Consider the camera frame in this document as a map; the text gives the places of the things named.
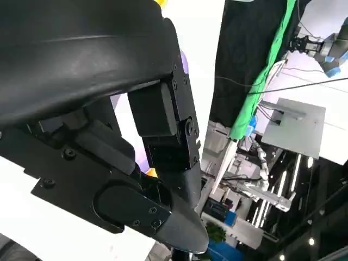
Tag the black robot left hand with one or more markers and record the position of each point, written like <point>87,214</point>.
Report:
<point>68,54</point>

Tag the orange white toy bread roll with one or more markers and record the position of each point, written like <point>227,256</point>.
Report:
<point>152,173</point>
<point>163,2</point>

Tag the lilac plate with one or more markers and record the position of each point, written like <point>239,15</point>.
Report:
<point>125,122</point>

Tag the black backdrop cloth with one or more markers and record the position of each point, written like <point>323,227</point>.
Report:
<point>242,54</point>

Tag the white slanted board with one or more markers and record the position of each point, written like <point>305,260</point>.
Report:
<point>224,166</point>

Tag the green cloth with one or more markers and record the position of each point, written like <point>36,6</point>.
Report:
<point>261,89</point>

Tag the small blue box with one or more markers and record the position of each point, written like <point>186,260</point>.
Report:
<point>230,218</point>

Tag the green plant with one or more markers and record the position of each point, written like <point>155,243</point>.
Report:
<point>216,232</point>

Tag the grey metal panel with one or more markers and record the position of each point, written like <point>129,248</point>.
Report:
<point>296,127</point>

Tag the blue bin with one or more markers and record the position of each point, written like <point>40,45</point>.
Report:
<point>225,251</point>

